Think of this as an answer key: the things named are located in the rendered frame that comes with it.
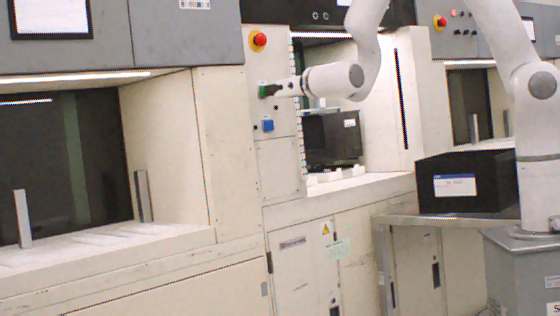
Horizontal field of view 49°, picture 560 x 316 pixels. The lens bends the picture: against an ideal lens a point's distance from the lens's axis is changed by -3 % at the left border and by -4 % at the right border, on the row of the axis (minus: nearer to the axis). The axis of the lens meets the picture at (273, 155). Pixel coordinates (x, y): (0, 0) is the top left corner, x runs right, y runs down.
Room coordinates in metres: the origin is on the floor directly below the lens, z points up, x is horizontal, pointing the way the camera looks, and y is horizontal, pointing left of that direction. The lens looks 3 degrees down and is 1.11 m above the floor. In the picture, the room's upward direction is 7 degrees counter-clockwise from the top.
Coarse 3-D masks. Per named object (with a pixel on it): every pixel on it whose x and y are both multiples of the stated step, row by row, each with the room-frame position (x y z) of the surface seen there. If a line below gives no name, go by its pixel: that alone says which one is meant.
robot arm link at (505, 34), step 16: (464, 0) 1.56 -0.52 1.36; (480, 0) 1.51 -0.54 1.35; (496, 0) 1.49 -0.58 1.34; (480, 16) 1.52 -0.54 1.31; (496, 16) 1.49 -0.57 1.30; (512, 16) 1.49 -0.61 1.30; (496, 32) 1.51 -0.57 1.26; (512, 32) 1.50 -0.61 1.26; (496, 48) 1.53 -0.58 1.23; (512, 48) 1.53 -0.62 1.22; (528, 48) 1.55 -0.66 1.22; (496, 64) 1.58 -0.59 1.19; (512, 64) 1.56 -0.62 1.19
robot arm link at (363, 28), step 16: (352, 0) 1.61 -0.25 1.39; (368, 0) 1.57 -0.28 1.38; (384, 0) 1.58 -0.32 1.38; (352, 16) 1.59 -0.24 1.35; (368, 16) 1.58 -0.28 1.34; (352, 32) 1.60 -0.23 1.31; (368, 32) 1.59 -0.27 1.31; (368, 48) 1.64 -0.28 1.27; (368, 64) 1.67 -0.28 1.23; (368, 80) 1.67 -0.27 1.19; (352, 96) 1.66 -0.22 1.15
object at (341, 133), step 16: (336, 112) 2.35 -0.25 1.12; (352, 112) 2.41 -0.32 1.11; (304, 128) 2.37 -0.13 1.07; (320, 128) 2.31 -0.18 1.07; (336, 128) 2.35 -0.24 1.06; (352, 128) 2.41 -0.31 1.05; (304, 144) 2.37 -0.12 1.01; (320, 144) 2.31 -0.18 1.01; (336, 144) 2.34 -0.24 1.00; (352, 144) 2.40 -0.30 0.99; (320, 160) 2.35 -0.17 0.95; (336, 160) 2.33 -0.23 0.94
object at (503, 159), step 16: (432, 160) 1.99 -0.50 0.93; (448, 160) 1.96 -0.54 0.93; (464, 160) 1.92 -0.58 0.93; (480, 160) 1.89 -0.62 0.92; (496, 160) 1.87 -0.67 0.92; (512, 160) 1.99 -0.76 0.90; (416, 176) 2.03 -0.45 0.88; (432, 176) 1.99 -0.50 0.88; (448, 176) 1.96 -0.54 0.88; (464, 176) 1.93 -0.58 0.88; (480, 176) 1.89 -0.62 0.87; (496, 176) 1.87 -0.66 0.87; (512, 176) 1.98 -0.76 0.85; (432, 192) 2.00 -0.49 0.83; (448, 192) 1.96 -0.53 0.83; (464, 192) 1.93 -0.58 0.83; (480, 192) 1.90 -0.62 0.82; (496, 192) 1.87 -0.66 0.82; (512, 192) 1.97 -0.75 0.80; (432, 208) 2.00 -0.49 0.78; (448, 208) 1.97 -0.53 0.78; (464, 208) 1.93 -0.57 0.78; (480, 208) 1.90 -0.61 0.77; (496, 208) 1.87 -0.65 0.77
